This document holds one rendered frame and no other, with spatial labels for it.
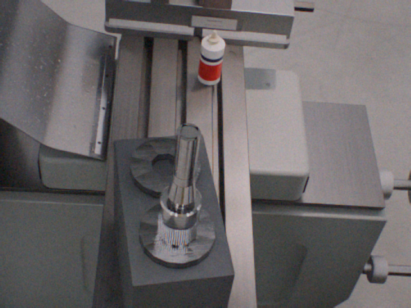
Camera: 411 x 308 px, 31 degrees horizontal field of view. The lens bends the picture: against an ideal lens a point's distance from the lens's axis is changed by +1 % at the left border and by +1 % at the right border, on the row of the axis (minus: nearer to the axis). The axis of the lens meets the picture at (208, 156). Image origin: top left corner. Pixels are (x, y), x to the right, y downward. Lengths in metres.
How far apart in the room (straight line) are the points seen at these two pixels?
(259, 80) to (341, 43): 1.41
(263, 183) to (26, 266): 0.55
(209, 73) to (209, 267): 0.51
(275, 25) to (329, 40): 1.50
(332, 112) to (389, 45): 1.35
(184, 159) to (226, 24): 0.67
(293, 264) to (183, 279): 0.77
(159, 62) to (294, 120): 0.29
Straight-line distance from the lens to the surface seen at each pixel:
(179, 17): 1.38
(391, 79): 2.79
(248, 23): 1.38
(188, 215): 0.80
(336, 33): 2.92
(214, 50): 1.25
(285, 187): 1.38
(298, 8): 1.43
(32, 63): 1.35
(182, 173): 0.76
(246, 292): 1.06
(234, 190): 1.16
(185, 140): 0.72
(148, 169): 0.92
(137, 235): 0.88
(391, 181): 1.60
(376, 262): 1.62
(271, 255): 1.56
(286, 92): 1.48
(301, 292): 1.69
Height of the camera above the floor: 1.82
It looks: 50 degrees down
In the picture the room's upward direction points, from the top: 8 degrees clockwise
